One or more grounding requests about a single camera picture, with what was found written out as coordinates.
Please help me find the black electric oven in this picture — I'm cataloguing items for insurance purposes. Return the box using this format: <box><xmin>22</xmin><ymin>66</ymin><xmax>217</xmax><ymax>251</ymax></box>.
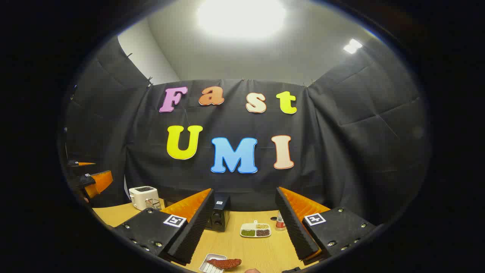
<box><xmin>164</xmin><ymin>193</ymin><xmax>231</xmax><ymax>232</ymax></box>

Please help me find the black backdrop cloth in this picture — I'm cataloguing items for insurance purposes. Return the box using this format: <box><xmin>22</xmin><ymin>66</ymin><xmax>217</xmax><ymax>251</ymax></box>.
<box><xmin>61</xmin><ymin>36</ymin><xmax>430</xmax><ymax>228</ymax></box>

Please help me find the small ceiling light panel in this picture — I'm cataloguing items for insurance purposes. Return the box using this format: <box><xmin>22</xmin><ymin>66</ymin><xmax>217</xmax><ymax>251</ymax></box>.
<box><xmin>343</xmin><ymin>39</ymin><xmax>363</xmax><ymax>54</ymax></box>

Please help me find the large ceiling light panel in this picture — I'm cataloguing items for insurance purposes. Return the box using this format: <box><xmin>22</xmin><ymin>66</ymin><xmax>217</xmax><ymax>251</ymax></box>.
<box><xmin>197</xmin><ymin>0</ymin><xmax>286</xmax><ymax>38</ymax></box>

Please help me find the white ribbed plate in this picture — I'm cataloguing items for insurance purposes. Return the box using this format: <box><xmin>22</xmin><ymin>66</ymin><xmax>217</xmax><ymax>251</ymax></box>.
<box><xmin>199</xmin><ymin>253</ymin><xmax>228</xmax><ymax>273</ymax></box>

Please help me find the white divided dish with beans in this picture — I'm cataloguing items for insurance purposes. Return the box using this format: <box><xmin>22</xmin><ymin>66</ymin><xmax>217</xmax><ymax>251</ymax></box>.
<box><xmin>240</xmin><ymin>221</ymin><xmax>272</xmax><ymax>238</ymax></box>

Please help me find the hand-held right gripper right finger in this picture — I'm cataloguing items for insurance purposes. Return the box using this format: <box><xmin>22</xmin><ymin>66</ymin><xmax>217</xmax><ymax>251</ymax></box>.
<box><xmin>275</xmin><ymin>187</ymin><xmax>376</xmax><ymax>266</ymax></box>

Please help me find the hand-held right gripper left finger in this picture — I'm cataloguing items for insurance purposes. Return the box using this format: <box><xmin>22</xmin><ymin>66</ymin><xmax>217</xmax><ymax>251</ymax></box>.
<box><xmin>113</xmin><ymin>188</ymin><xmax>215</xmax><ymax>265</ymax></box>

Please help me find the white toaster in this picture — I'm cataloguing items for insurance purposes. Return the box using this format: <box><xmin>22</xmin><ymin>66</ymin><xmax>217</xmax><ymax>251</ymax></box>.
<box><xmin>129</xmin><ymin>186</ymin><xmax>160</xmax><ymax>211</ymax></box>

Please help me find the red meat slice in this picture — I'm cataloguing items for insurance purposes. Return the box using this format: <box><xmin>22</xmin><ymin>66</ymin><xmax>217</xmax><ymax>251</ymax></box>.
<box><xmin>207</xmin><ymin>258</ymin><xmax>242</xmax><ymax>270</ymax></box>

